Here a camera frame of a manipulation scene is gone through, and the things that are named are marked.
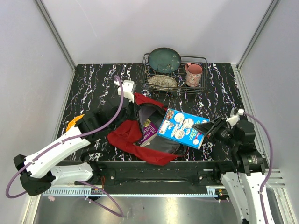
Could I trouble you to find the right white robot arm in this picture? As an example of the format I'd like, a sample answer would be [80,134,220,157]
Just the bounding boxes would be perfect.
[193,118,274,224]

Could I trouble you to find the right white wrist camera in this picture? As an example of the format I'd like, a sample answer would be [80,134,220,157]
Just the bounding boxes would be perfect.
[226,108,245,126]

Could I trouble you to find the teal ceramic plate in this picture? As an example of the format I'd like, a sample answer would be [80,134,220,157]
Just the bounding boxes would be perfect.
[148,48,181,74]

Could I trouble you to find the purple treehouse book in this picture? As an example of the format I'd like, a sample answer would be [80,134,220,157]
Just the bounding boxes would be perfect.
[139,119,158,147]

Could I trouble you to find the pink patterned mug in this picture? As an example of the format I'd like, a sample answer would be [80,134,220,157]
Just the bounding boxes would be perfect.
[185,63,203,87]

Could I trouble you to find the speckled beige plate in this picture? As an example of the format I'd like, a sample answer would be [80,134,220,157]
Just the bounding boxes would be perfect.
[148,75,177,90]

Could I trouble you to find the black wire dish rack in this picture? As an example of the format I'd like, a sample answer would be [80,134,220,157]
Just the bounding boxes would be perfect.
[137,53,208,95]

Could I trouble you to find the blue picture book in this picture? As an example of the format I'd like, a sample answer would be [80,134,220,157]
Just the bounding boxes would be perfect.
[157,109,210,149]

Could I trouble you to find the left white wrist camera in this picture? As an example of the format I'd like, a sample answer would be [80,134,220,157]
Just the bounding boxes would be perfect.
[122,80,136,103]

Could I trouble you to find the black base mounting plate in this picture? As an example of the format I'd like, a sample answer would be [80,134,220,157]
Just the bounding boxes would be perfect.
[74,161,241,187]

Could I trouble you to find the orange plastic plate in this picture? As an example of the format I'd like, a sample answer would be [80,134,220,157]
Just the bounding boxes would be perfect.
[65,114,84,132]

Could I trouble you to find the red student backpack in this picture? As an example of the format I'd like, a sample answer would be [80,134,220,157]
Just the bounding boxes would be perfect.
[107,93,188,166]

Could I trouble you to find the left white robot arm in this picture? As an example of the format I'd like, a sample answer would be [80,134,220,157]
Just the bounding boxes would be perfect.
[14,97,139,196]

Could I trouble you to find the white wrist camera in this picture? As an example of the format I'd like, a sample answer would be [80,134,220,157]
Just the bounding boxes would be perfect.
[122,80,136,103]
[226,108,245,126]

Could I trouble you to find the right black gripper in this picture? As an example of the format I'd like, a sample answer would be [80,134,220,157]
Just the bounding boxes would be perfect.
[192,115,240,149]

